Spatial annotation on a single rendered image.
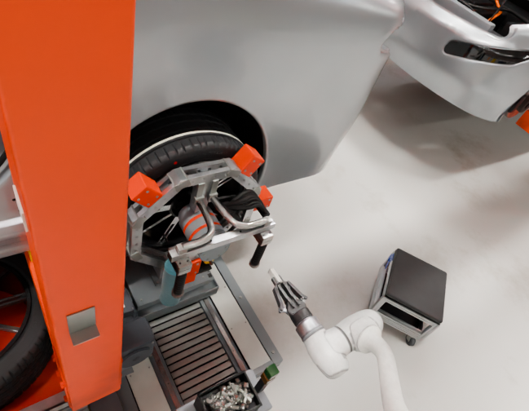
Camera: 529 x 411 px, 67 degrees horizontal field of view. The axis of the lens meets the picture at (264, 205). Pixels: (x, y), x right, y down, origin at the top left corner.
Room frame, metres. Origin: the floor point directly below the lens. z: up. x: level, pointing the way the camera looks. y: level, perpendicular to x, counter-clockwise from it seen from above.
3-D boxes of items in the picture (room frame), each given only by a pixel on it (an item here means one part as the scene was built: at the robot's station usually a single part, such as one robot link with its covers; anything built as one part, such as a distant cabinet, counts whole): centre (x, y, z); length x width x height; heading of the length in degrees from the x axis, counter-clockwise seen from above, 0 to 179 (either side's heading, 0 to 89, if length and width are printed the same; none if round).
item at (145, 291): (1.15, 0.36, 0.32); 0.40 x 0.30 x 0.28; 138
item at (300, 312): (0.82, -0.26, 0.83); 0.09 x 0.08 x 0.07; 48
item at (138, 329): (0.78, 0.42, 0.26); 0.42 x 0.18 x 0.35; 48
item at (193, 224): (0.99, 0.18, 0.85); 0.21 x 0.14 x 0.14; 48
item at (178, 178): (1.04, 0.24, 0.85); 0.54 x 0.07 x 0.54; 138
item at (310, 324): (0.77, -0.31, 0.83); 0.09 x 0.06 x 0.09; 138
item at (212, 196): (1.03, 0.08, 1.03); 0.19 x 0.18 x 0.11; 48
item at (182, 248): (0.88, 0.21, 1.03); 0.19 x 0.18 x 0.11; 48
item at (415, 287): (1.65, -1.03, 0.17); 0.43 x 0.36 x 0.34; 172
